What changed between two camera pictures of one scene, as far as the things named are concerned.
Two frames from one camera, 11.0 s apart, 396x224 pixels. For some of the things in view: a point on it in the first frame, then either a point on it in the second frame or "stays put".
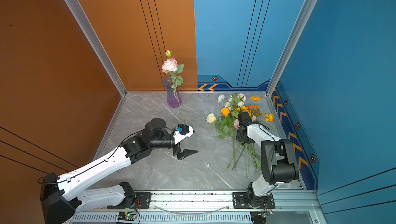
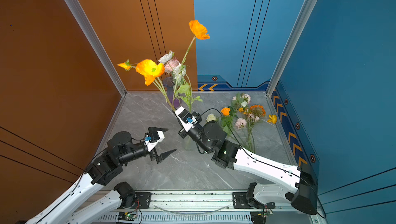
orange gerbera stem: (253, 156) → (256, 111)
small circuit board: (127, 216) stays put
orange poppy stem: (254, 107) → (152, 70)
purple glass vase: (174, 95) stays put
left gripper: (186, 153) → (163, 156)
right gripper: (238, 137) → (184, 133)
